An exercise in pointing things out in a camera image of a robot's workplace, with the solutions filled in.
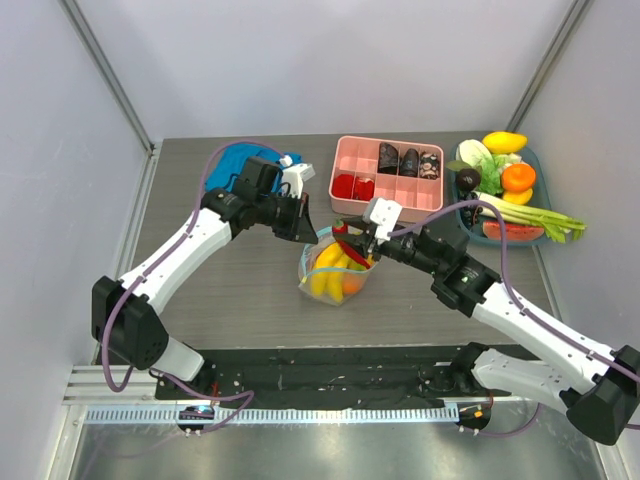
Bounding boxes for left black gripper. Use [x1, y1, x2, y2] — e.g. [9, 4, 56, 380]
[255, 190, 318, 244]

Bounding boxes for red chili pepper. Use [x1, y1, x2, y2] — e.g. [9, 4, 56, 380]
[332, 220, 371, 270]

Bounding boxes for yellow banana bunch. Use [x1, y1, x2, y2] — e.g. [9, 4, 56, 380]
[305, 242, 365, 306]

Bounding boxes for clear zip top bag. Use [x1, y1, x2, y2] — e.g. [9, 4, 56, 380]
[298, 227, 376, 306]

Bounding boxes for orange fruit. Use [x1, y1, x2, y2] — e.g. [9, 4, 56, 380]
[342, 276, 364, 296]

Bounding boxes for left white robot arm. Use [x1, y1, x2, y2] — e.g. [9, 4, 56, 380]
[92, 188, 317, 399]

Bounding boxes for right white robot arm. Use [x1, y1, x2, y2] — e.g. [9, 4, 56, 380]
[334, 219, 639, 446]

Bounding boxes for dark grape bunch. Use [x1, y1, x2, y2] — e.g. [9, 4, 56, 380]
[460, 205, 482, 228]

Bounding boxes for red item in tray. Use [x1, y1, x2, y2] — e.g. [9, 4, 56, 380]
[331, 173, 355, 199]
[352, 177, 375, 202]

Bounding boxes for dark avocado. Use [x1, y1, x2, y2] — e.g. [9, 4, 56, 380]
[455, 168, 482, 192]

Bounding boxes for watermelon slice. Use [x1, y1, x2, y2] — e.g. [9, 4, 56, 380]
[482, 221, 545, 243]

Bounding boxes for white leek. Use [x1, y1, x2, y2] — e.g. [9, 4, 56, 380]
[477, 193, 513, 217]

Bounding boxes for pink compartment tray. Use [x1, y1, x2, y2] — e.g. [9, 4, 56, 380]
[328, 136, 445, 222]

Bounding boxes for dark patterned roll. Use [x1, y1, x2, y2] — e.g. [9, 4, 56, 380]
[377, 142, 399, 175]
[398, 148, 421, 178]

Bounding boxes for yellow lemon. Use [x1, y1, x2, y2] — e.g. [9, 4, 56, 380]
[502, 188, 533, 205]

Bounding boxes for white cabbage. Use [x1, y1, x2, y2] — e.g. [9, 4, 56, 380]
[456, 139, 493, 167]

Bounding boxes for blue folded cloth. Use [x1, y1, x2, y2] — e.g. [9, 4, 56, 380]
[204, 142, 302, 192]

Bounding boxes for teal fruit tray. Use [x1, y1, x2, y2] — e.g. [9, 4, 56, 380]
[449, 142, 554, 249]

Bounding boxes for green celery stalks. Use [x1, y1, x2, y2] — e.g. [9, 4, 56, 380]
[497, 202, 587, 244]

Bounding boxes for yellow mango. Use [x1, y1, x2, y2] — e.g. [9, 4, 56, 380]
[482, 131, 528, 154]

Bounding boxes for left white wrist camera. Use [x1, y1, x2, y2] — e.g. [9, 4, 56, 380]
[279, 155, 315, 198]

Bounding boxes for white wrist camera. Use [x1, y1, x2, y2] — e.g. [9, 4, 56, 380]
[279, 155, 315, 198]
[363, 197, 403, 242]

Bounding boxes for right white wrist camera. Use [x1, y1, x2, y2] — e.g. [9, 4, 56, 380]
[363, 197, 403, 242]

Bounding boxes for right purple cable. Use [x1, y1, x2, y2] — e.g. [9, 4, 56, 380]
[389, 199, 640, 439]

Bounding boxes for purple cable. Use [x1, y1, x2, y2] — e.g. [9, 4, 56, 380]
[102, 141, 294, 434]
[389, 199, 640, 439]

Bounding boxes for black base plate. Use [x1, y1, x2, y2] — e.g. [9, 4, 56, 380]
[154, 344, 501, 409]

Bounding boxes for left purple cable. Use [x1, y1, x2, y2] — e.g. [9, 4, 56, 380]
[102, 141, 294, 434]

